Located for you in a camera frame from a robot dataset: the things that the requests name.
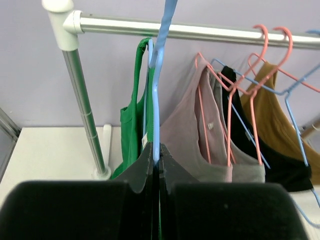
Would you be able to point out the white and metal clothes rack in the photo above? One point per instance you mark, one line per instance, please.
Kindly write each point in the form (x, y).
(67, 23)

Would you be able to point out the light blue hanger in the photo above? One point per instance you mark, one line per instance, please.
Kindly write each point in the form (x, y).
(157, 82)

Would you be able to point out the brown tank top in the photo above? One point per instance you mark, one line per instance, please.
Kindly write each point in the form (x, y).
(272, 125)

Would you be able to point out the green tank top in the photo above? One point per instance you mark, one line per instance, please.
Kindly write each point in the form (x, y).
(132, 120)

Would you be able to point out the grey tank top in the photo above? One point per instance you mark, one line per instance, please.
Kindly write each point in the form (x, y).
(246, 168)

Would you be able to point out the pink tank top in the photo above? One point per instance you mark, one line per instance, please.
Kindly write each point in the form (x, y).
(183, 133)

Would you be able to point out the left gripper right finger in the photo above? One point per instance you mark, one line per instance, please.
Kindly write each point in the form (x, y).
(194, 210)

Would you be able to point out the black tank top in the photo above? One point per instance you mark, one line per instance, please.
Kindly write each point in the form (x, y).
(290, 172)

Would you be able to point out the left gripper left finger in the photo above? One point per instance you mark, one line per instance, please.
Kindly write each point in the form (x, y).
(117, 209)

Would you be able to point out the pink hanger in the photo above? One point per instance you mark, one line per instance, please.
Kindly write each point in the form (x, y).
(283, 96)
(217, 122)

